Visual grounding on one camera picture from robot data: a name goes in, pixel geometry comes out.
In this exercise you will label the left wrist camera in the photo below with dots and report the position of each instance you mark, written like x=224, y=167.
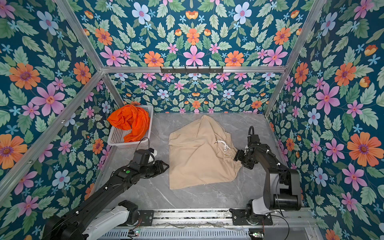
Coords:
x=143, y=157

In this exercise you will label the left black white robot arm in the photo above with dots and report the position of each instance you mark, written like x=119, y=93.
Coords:
x=73, y=225

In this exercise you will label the black hook rail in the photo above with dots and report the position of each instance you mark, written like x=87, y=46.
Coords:
x=190, y=70

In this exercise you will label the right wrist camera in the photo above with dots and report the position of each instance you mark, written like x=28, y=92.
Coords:
x=252, y=138

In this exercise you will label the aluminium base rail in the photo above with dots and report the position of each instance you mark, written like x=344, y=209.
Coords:
x=222, y=218

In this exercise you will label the beige drawstring shorts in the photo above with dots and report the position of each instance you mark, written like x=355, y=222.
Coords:
x=201, y=153

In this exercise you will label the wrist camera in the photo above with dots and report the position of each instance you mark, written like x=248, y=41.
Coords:
x=143, y=157
x=252, y=138

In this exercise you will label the orange shorts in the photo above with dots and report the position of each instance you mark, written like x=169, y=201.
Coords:
x=131, y=118

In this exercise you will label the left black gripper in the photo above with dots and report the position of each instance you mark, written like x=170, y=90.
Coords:
x=160, y=167

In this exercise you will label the white vented cable duct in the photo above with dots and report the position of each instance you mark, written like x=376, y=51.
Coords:
x=177, y=234

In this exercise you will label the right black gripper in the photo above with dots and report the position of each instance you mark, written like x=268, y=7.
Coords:
x=239, y=156

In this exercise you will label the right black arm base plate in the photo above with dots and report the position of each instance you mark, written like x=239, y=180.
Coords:
x=242, y=217

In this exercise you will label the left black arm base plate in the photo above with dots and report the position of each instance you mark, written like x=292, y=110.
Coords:
x=140, y=218

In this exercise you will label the white perforated plastic basket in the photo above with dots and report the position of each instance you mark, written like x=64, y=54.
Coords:
x=116, y=136

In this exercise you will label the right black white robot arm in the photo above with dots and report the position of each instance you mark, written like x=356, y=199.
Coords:
x=282, y=185

